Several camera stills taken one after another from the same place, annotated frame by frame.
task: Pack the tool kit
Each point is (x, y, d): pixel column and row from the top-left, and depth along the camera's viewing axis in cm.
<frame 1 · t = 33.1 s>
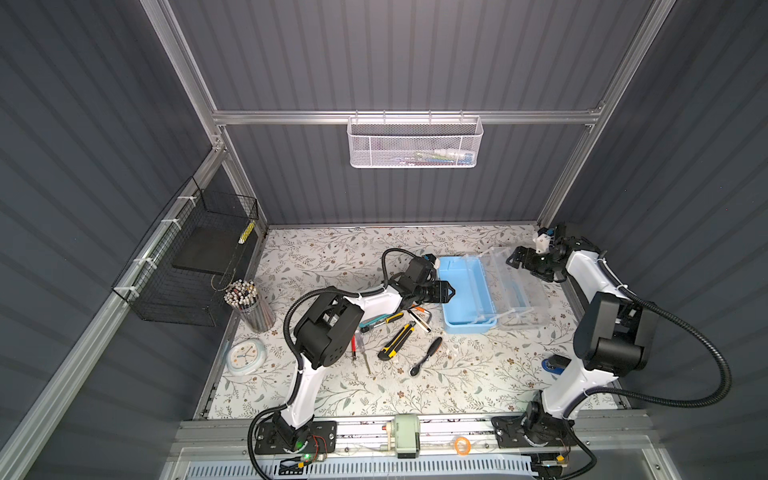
left hand: (451, 291, 93), fingers open
right hand: (524, 265, 93), fingers open
blue plastic tool box: (471, 309, 93), point 5 cm above the table
cup of pencils: (243, 294, 81), point 19 cm above the table
yellow black utility knife: (388, 351, 88), point 2 cm above the table
black marker pen: (419, 320, 96), on the table
blue stapler: (550, 362, 84), point 4 cm above the table

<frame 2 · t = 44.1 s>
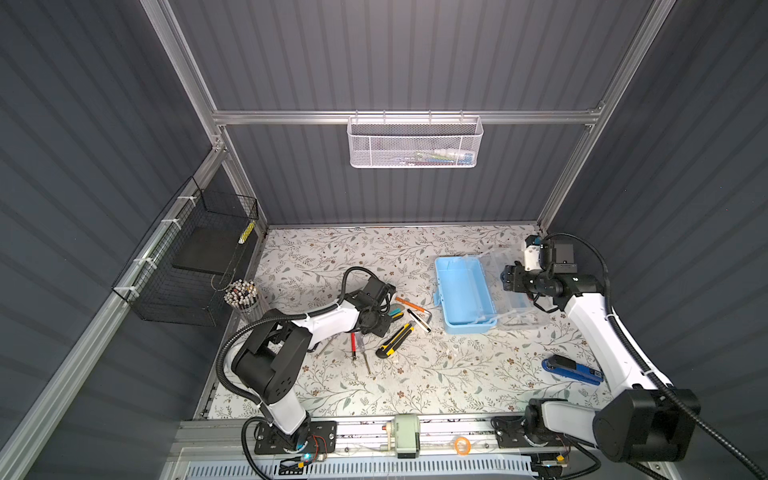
left hand: (382, 323, 92), fingers open
right hand: (520, 277, 82), fingers open
the named things where they were.

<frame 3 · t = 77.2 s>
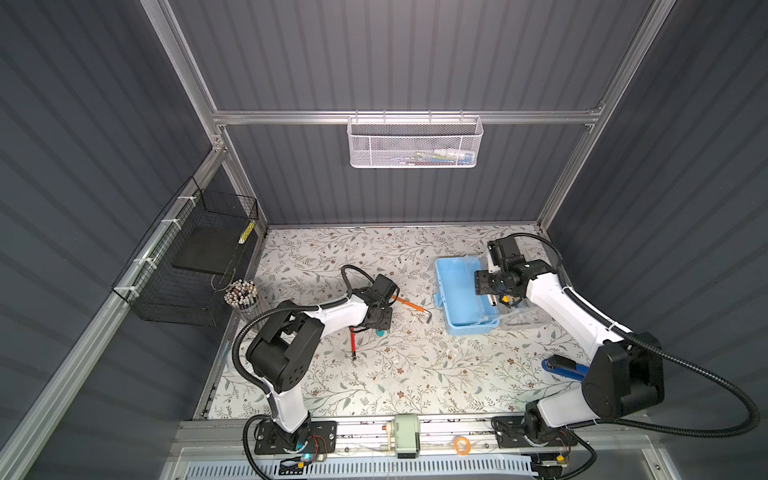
left hand: (382, 320, 94), fingers open
right hand: (491, 284, 87), fingers open
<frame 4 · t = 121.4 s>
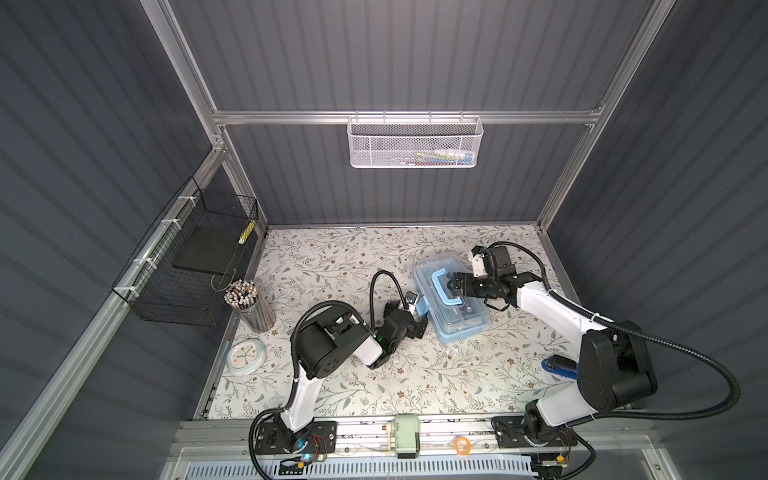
left hand: (414, 308, 96), fingers open
right hand: (465, 286, 90), fingers open
blue plastic tool box: (452, 315, 88), point 8 cm above the table
